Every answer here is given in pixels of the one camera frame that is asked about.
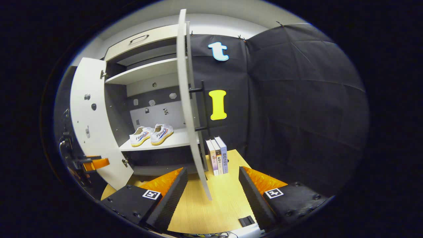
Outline white canvas shoe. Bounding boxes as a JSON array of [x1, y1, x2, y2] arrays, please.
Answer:
[[150, 124, 174, 146], [129, 126, 155, 147]]

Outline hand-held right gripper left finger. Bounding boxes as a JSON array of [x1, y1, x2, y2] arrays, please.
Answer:
[[101, 168, 189, 232]]

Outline white cabinet drawer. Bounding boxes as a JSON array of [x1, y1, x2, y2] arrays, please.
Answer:
[[104, 22, 190, 62]]

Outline white pink book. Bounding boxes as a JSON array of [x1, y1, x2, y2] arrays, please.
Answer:
[[206, 139, 219, 176]]

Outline black backdrop cloth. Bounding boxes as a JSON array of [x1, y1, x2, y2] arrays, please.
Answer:
[[53, 23, 370, 195]]

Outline white orange book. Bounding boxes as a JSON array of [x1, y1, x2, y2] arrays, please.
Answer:
[[211, 138, 224, 175]]

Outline grey white shoe cabinet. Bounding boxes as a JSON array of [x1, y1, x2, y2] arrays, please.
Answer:
[[70, 9, 213, 201]]

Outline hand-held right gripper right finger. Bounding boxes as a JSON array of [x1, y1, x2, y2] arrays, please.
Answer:
[[239, 166, 331, 230]]

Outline black cable bundle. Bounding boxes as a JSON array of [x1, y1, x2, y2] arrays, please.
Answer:
[[188, 231, 238, 238]]

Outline white cabinet door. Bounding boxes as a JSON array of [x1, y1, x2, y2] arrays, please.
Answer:
[[70, 57, 134, 190], [176, 9, 212, 201]]

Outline blue purple book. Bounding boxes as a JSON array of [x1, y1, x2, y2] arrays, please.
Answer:
[[215, 136, 229, 174]]

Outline black door handle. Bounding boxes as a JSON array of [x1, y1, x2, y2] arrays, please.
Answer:
[[189, 80, 209, 132]]

